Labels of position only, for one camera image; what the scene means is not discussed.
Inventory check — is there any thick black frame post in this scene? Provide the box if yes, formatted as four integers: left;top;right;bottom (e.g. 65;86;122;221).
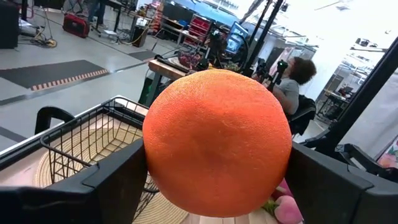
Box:
306;36;398;153

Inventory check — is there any round woven placemat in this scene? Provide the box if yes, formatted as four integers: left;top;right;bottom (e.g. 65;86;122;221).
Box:
34;127;189;224

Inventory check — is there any black striped floor mat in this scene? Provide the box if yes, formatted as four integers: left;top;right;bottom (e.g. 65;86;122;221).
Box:
0;59;110;92

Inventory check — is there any orange fruit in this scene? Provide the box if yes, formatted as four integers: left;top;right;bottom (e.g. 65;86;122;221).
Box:
142;68;293;218

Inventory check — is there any black computer tower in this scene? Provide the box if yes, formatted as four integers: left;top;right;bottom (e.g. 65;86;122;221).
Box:
132;25;149;48

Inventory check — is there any red bag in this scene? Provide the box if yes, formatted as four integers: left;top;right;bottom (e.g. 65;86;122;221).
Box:
62;12;91;39

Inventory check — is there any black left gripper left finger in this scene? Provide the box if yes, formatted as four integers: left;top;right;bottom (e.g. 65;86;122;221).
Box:
0;138;149;224

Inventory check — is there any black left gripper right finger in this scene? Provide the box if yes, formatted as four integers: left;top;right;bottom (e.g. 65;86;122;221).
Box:
285;141;398;224

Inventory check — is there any pink dragon fruit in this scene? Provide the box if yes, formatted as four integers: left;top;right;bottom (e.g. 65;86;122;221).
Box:
262;179;304;224

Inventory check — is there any black office chair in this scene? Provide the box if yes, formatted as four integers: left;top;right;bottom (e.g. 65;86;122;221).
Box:
287;95;317;136

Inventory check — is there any black cabinet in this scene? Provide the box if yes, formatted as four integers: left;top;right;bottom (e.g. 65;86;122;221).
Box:
0;0;20;50

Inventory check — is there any wooden background table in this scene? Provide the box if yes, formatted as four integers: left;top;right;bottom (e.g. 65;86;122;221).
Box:
147;58;190;106

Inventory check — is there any yellow coiled cable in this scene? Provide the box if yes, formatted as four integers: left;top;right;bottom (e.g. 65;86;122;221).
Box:
32;26;58;49

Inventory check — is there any black device with green light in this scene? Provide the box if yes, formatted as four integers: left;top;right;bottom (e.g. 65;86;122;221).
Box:
267;59;289;93

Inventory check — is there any black wire basket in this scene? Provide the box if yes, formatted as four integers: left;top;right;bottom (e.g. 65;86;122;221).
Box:
39;95;160;220

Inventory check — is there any small black floor mat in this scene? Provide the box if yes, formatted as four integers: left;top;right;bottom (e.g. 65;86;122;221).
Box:
128;50;158;62

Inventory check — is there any blue lit monitor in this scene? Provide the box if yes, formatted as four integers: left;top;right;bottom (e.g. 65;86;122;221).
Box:
226;21;249;55

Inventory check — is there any seated person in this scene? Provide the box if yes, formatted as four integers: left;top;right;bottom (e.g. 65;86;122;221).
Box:
273;56;318;116

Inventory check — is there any black slanted frame post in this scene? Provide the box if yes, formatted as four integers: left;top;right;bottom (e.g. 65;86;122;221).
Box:
241;0;285;77

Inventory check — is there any black table edge handle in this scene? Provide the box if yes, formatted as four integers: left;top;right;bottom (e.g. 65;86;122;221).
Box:
34;106;76;136

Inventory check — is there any black desk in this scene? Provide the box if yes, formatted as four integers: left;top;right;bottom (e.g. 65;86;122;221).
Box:
93;0;127;34

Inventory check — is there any red bin shelf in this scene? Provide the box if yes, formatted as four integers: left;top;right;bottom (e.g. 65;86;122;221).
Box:
186;14;215;47

